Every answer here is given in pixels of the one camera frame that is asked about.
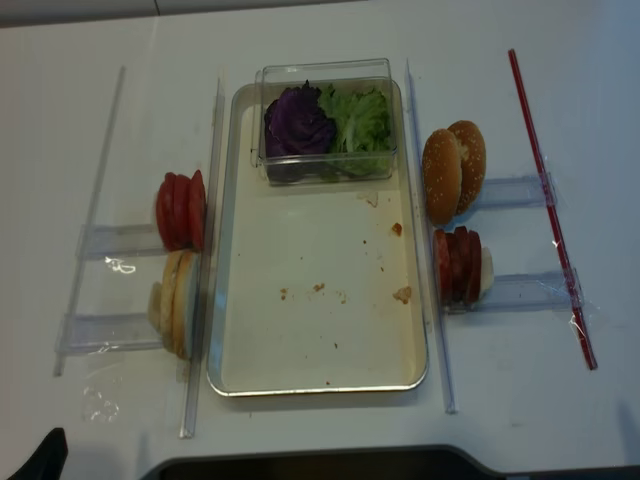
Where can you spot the white bread slice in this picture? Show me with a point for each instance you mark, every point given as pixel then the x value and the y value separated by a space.
pixel 184 301

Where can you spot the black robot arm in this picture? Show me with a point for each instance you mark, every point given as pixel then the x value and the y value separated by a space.
pixel 47 461

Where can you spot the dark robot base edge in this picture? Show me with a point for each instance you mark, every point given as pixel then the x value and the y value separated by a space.
pixel 376 463

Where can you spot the green lettuce leaves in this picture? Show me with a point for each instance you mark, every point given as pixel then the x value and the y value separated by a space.
pixel 362 120

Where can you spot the red tomato slices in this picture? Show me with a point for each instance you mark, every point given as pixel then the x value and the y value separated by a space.
pixel 180 208

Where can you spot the remaining white bread slices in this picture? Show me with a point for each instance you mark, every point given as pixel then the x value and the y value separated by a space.
pixel 160 305

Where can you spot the white cheese slice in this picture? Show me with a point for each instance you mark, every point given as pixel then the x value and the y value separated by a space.
pixel 487 271

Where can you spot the metal baking tray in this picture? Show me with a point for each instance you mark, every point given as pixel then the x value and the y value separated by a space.
pixel 320 288

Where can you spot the purple cabbage leaf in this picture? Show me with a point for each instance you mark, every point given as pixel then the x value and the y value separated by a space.
pixel 296 125

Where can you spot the clear plastic salad box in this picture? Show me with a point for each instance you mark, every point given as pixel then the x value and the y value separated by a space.
pixel 348 76

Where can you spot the front sesame bun half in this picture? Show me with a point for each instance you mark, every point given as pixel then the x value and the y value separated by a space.
pixel 442 176

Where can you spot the sesame bun half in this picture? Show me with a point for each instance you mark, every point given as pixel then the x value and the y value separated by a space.
pixel 472 151
pixel 442 176

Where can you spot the rear sesame bun half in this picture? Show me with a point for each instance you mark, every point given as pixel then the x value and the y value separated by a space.
pixel 472 151

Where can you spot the clear upper left holder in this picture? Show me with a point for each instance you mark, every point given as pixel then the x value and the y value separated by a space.
pixel 101 241

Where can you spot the clear holder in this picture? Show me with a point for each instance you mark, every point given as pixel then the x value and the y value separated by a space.
pixel 88 334
pixel 517 192
pixel 526 293
pixel 101 241

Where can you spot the clear upper right holder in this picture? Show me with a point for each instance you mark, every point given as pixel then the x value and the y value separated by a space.
pixel 517 192

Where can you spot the clear lower right holder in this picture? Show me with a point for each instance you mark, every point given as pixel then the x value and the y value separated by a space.
pixel 526 293

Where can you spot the clear lower left holder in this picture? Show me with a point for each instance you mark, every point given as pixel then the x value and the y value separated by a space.
pixel 88 334

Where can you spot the red plastic rod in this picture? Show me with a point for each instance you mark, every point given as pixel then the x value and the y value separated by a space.
pixel 578 319

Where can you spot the clear rail left of tray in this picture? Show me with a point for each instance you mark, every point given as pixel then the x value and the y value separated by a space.
pixel 189 417

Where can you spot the clear rail of tray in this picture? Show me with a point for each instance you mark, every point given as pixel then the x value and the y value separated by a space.
pixel 189 417
pixel 439 327

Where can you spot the clear rail right of tray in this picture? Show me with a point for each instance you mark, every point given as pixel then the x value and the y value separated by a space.
pixel 439 327

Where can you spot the clear far left rail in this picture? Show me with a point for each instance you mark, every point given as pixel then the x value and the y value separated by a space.
pixel 90 220

